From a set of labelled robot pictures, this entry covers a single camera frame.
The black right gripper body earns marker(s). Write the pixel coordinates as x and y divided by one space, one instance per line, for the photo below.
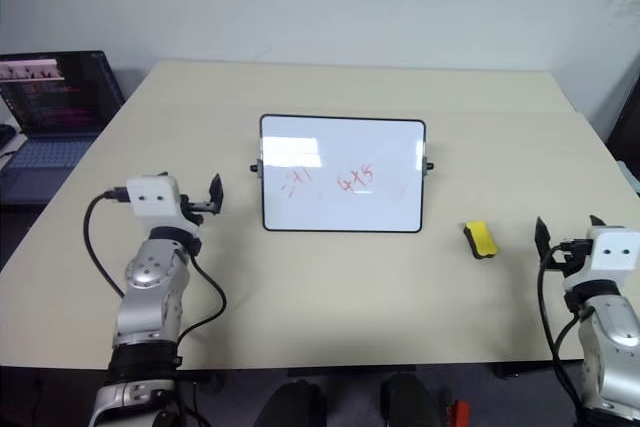
575 253

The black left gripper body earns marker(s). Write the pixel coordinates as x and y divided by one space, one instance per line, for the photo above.
201 207

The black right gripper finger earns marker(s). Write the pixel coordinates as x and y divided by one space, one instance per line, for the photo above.
542 238
596 222

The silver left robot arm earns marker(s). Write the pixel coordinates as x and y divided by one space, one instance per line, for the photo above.
150 297

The yellow and black eraser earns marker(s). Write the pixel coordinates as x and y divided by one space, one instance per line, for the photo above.
482 238

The dark chair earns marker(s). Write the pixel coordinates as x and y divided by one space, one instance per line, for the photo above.
625 122

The small black-framed whiteboard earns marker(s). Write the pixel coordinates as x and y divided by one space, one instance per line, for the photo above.
342 174

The open laptop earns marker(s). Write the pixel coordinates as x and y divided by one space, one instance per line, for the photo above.
47 112

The small red object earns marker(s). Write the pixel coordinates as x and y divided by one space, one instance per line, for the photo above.
461 412

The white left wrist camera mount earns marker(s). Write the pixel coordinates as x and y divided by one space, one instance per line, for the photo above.
152 199

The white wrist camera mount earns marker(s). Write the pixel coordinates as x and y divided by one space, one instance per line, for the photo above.
614 249
152 199

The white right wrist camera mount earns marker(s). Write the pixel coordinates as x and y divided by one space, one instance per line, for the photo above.
614 249

